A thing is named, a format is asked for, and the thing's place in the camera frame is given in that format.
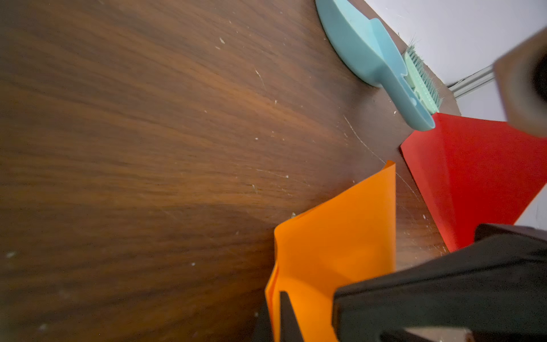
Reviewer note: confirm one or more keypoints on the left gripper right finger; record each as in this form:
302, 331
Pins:
289, 326

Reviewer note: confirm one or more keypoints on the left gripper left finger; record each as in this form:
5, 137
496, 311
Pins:
263, 328

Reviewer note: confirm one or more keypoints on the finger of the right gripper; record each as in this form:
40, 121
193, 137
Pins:
496, 288

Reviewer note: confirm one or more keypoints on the orange square paper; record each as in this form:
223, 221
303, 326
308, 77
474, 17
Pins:
346, 240

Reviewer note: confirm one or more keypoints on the red square paper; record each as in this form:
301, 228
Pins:
472, 172

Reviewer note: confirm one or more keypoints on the green hand brush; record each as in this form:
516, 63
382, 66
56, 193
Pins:
421, 82

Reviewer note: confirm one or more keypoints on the light blue dustpan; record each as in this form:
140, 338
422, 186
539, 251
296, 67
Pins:
365, 46

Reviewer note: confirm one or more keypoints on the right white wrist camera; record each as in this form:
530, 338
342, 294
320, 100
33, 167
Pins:
521, 79

